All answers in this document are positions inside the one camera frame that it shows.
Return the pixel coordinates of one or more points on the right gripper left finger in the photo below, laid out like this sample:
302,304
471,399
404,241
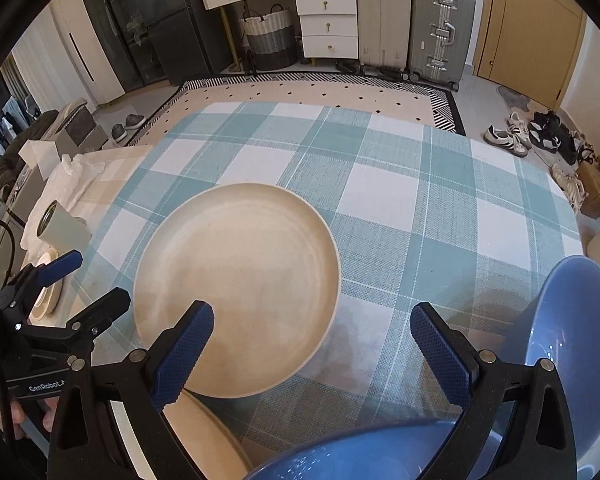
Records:
86,442

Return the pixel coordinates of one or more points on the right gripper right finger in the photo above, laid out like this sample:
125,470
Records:
538,441

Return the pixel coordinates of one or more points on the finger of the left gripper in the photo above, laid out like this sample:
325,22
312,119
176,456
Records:
27,285
95,314

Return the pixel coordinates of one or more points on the blue bowl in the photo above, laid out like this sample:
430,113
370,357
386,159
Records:
562,324
411,449

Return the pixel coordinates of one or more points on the large beige plate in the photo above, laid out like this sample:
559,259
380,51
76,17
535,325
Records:
268,265

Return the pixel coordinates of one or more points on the person left hand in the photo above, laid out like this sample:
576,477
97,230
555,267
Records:
19,416

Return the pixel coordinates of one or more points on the white plate stack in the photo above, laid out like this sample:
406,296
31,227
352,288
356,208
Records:
47,300

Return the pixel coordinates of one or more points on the pale green cup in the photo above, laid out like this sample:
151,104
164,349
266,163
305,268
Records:
63,231

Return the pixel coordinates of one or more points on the beige plaid cloth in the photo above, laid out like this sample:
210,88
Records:
87,197

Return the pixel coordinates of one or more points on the small beige plate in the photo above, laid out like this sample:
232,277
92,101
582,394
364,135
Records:
207,440

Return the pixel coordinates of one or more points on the teal plaid tablecloth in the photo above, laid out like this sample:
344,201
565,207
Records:
418,214

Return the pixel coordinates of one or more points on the grey white sneaker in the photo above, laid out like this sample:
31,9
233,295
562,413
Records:
506,141

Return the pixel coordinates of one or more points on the black refrigerator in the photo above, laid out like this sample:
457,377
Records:
151,40

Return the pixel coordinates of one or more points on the woven laundry basket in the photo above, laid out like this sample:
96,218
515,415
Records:
271,38

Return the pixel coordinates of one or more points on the wooden door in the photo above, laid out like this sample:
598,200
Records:
530,46

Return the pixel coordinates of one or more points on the white drawer desk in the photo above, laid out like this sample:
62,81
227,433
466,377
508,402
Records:
305,10

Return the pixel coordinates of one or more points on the silver aluminium suitcase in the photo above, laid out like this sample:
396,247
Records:
439,42

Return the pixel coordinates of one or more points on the beige suitcase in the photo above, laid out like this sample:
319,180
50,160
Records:
383,33

